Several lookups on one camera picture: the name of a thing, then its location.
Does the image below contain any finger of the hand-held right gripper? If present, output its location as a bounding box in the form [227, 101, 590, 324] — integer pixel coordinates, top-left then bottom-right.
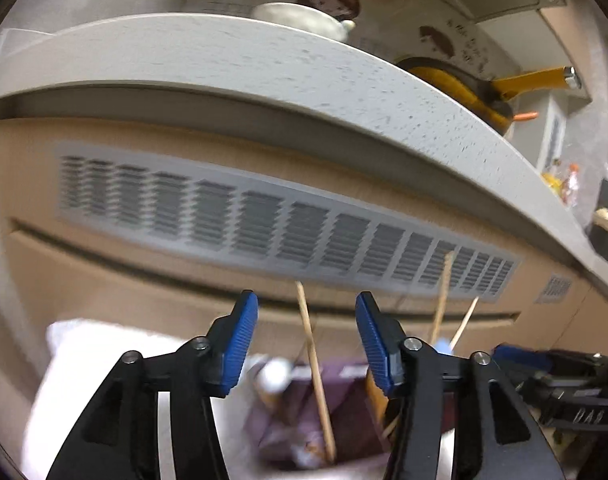
[515, 372, 608, 403]
[493, 342, 608, 376]

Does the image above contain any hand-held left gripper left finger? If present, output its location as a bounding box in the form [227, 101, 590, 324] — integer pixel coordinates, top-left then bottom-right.
[46, 290, 260, 480]

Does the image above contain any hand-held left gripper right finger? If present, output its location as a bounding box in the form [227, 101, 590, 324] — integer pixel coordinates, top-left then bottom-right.
[355, 291, 567, 480]

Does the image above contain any white plastic spoon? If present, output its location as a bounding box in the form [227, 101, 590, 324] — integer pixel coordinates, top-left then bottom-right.
[259, 360, 295, 396]

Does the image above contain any purple plastic utensil holder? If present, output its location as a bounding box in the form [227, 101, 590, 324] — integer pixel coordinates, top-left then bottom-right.
[244, 355, 460, 468]

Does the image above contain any light wooden spoon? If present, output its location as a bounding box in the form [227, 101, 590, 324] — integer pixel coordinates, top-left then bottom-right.
[366, 367, 390, 421]

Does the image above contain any short grey vent grille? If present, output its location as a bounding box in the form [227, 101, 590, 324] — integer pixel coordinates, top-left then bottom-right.
[534, 274, 574, 305]

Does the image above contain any long grey vent grille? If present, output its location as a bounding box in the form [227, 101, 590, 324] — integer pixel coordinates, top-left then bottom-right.
[54, 142, 525, 303]

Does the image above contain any black round lace-trimmed container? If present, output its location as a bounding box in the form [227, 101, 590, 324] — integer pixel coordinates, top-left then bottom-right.
[586, 207, 608, 266]

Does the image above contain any white lace tablecloth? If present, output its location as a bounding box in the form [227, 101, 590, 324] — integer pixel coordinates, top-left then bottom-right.
[26, 317, 485, 480]

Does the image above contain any plastic bottle orange cap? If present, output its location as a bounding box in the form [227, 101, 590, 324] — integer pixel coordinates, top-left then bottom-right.
[564, 162, 581, 206]

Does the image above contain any yellow frying pan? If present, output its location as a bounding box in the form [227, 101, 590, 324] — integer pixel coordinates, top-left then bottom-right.
[395, 56, 582, 133]

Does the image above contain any grey speckled countertop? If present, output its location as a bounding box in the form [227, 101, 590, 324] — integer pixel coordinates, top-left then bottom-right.
[0, 12, 608, 291]

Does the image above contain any white vented wall panel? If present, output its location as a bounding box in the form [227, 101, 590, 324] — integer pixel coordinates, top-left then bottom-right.
[546, 112, 565, 161]

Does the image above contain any cartoon man wall sticker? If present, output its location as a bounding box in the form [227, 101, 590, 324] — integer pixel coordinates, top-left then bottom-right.
[418, 25, 457, 58]

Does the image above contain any cartoon woman wall sticker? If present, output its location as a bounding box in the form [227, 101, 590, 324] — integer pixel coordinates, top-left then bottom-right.
[296, 0, 361, 21]

